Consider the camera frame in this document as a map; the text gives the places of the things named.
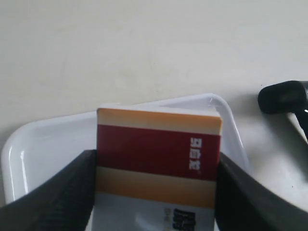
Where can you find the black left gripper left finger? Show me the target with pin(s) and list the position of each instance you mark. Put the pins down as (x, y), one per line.
(63, 203)

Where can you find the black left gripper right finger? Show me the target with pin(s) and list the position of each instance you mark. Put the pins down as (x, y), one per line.
(243, 204)

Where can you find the white red medicine box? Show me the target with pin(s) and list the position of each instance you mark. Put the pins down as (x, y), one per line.
(156, 168)

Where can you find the black handheld barcode scanner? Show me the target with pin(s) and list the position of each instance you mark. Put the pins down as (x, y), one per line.
(286, 97)

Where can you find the white plastic tray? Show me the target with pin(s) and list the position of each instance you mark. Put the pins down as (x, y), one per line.
(38, 150)

